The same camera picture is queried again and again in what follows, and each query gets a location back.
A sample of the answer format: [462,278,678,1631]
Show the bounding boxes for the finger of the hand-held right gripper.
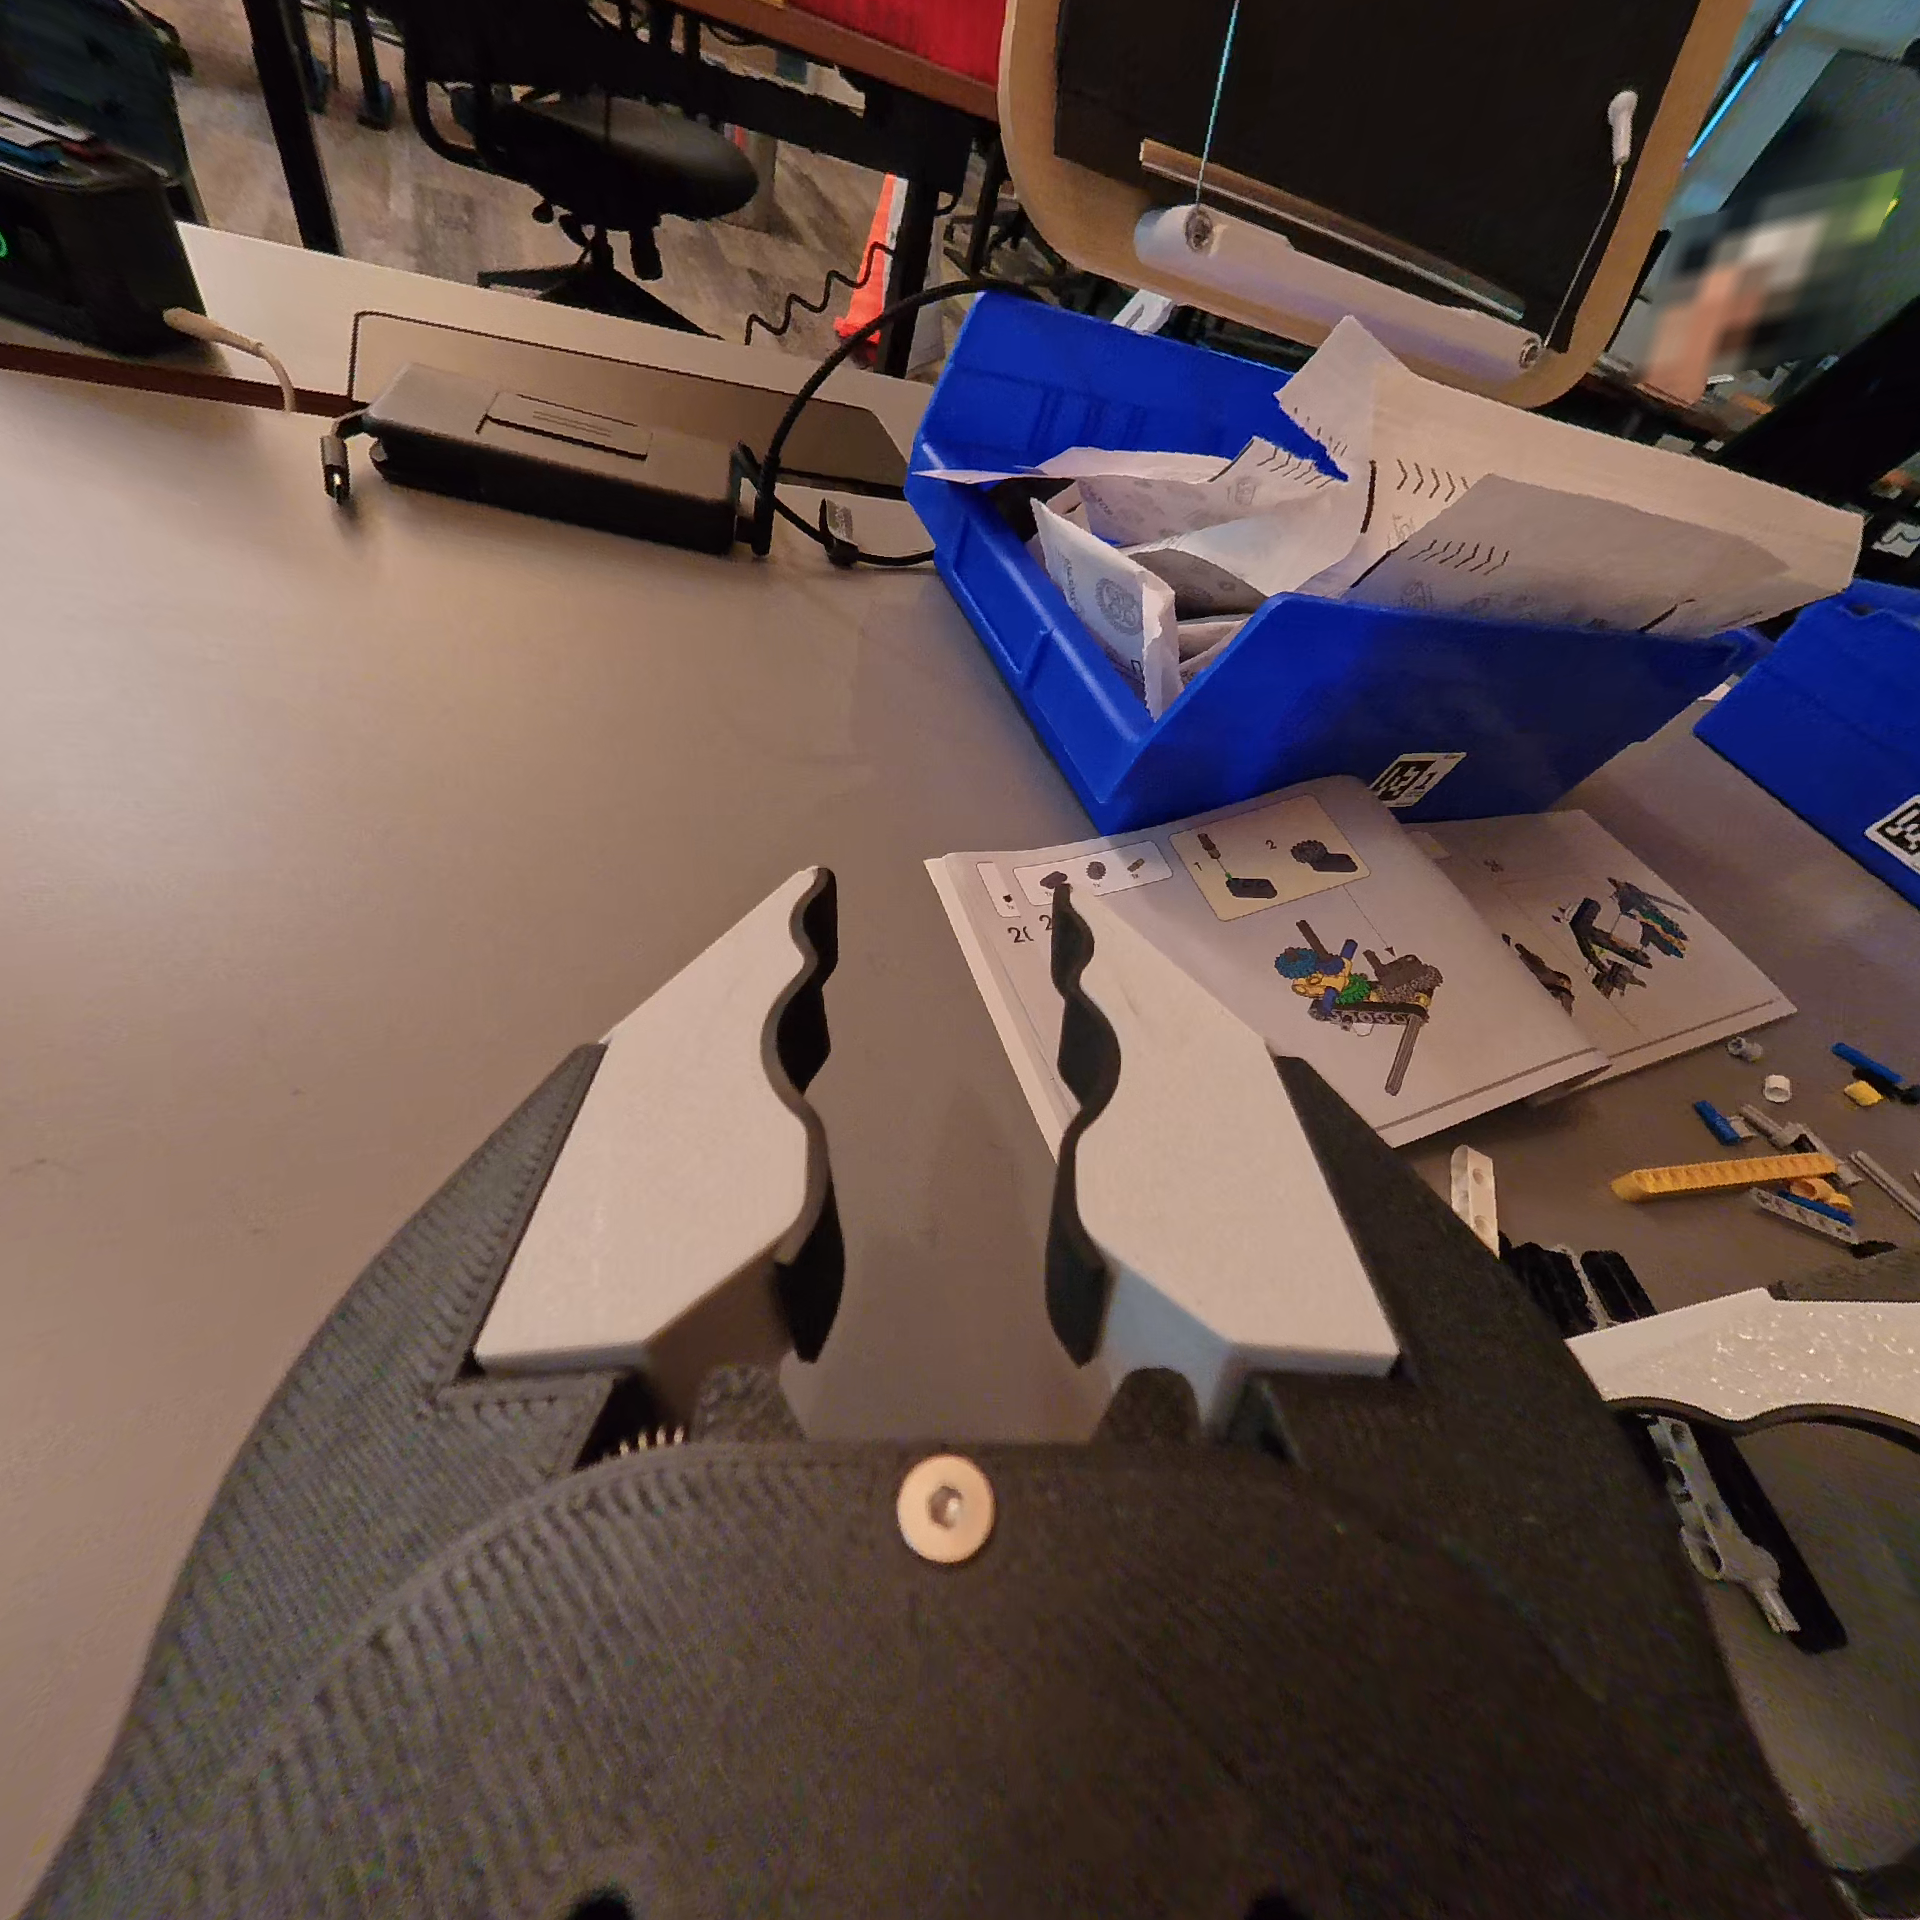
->
[1569,1286,1920,1441]

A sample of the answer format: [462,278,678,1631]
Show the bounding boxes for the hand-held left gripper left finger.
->
[474,863,850,1394]

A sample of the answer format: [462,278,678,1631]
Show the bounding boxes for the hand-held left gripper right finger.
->
[1043,883,1406,1426]

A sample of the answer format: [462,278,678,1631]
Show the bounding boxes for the light grey lego beam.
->
[1648,1414,1806,1637]

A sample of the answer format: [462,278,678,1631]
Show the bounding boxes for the yellow lego beam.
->
[1609,1150,1842,1204]

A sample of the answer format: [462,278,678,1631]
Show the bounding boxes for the lego instruction booklet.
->
[921,775,1801,1151]

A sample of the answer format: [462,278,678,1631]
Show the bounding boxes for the small loose technic pieces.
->
[1744,1180,1865,1250]

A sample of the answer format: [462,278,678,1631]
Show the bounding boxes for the black and grey beam assembly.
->
[1498,1239,1854,1654]

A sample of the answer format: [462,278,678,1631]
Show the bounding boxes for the blue plastic bin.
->
[1691,578,1920,913]
[901,287,1777,836]

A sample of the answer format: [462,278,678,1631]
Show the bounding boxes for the white paper bag round print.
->
[1028,498,1190,718]

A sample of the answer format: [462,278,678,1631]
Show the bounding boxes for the crumpled white paper bag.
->
[915,439,1377,620]

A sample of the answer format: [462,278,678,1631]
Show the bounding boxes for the black power brick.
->
[362,362,750,558]

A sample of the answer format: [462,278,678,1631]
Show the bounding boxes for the large torn white paper bag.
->
[1272,311,1865,642]

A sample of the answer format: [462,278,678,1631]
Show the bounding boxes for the white roller tube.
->
[1129,201,1548,380]

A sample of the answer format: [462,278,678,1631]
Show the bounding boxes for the orange traffic cone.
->
[833,169,912,342]

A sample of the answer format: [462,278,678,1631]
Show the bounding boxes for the black office chair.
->
[403,0,761,326]

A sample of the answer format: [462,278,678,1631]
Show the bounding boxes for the black box green lights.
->
[0,139,209,362]

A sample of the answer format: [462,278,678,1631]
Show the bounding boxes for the wooden top desk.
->
[238,0,1010,380]

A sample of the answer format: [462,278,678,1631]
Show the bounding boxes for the wood framed black board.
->
[994,0,1754,413]

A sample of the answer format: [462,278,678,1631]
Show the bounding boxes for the red storage bin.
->
[784,0,1010,86]

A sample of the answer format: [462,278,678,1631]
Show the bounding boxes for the coiled black cable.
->
[744,238,882,347]

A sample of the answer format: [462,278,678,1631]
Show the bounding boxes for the white cable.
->
[160,303,301,417]

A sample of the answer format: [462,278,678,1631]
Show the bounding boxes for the black cord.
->
[1542,151,1633,357]

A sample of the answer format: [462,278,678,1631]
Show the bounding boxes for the blue string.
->
[1188,0,1251,230]

